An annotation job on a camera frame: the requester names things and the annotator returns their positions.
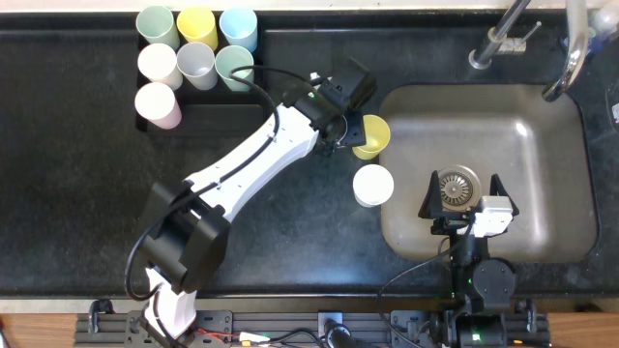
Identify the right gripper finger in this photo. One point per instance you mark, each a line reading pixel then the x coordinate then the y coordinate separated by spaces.
pixel 500 186
pixel 433 198
pixel 357 130

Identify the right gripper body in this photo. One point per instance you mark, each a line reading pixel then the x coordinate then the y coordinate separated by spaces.
pixel 450 224

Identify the yellow cup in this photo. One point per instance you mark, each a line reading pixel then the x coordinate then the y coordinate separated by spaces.
pixel 378 135
pixel 196 24

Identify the white cup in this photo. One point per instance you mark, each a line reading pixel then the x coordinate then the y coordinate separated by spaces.
pixel 372 183
pixel 157 63

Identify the pink cup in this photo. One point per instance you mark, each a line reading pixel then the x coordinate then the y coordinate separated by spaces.
pixel 155 101

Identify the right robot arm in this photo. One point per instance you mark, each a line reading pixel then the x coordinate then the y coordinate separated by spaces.
pixel 493 282

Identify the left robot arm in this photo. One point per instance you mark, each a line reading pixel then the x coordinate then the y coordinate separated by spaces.
pixel 261 150

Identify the steel sink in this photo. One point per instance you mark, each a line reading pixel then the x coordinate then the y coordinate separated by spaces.
pixel 532 169

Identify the black tray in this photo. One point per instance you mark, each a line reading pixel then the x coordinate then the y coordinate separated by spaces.
pixel 217 116

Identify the green cup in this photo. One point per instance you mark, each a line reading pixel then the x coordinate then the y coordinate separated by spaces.
pixel 232 60
pixel 155 24

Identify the steel tap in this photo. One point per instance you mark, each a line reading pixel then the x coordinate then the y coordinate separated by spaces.
pixel 578 48

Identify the blue cup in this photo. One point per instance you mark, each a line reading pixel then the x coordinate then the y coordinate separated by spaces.
pixel 237 26

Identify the grey cup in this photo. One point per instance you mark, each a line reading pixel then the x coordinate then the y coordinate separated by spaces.
pixel 196 60

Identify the blue soap bottle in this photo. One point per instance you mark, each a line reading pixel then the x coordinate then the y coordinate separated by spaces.
pixel 605 19

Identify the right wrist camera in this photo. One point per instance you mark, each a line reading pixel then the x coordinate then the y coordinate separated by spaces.
pixel 493 215

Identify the mounting rail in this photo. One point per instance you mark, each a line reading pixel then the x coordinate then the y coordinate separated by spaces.
pixel 280 321

